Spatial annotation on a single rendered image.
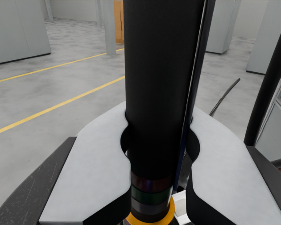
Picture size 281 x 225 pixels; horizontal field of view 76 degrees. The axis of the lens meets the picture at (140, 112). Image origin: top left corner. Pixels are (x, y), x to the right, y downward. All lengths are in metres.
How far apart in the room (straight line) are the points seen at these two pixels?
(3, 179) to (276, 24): 5.70
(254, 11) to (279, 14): 6.77
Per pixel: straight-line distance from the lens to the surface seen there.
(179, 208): 0.20
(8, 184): 2.32
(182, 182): 0.44
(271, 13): 5.52
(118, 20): 8.53
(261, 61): 5.64
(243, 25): 12.32
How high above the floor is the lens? 1.56
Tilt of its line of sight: 32 degrees down
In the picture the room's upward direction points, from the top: 1 degrees clockwise
